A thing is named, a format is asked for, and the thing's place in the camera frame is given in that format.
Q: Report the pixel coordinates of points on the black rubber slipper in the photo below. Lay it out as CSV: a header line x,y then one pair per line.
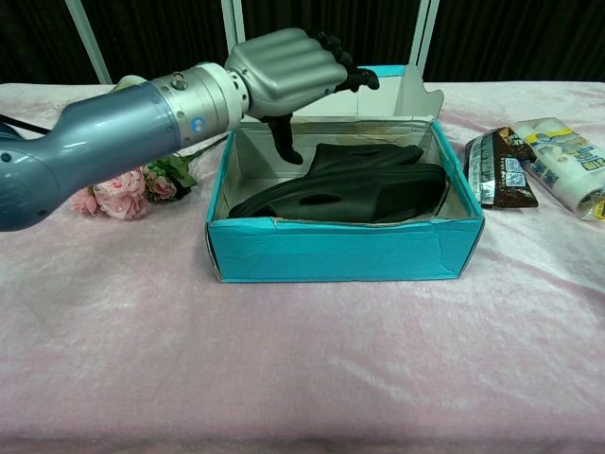
x,y
368,153
340,196

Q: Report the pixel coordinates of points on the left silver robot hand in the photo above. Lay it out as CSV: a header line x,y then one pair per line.
x,y
283,66

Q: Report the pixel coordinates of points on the blue cardboard shoe box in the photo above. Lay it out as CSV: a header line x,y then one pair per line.
x,y
340,255

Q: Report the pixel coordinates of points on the white double frame post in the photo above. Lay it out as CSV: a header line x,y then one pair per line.
x,y
424,33
234,21

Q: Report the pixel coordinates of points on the pink artificial flower bouquet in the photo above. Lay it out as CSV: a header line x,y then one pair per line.
x,y
123,191

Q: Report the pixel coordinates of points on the white plastic tissue pack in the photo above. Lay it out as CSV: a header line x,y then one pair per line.
x,y
562,156

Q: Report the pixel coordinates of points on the slanted white frame post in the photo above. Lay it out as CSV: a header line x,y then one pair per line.
x,y
87,40

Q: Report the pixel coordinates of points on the pink plush tablecloth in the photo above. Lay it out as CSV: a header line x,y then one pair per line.
x,y
283,359

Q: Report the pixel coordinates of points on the left blue robot arm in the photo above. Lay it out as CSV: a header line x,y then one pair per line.
x,y
118,127

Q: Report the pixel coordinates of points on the black curtain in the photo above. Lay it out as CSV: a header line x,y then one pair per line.
x,y
520,38

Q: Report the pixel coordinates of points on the brown snack bag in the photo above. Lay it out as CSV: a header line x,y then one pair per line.
x,y
501,170

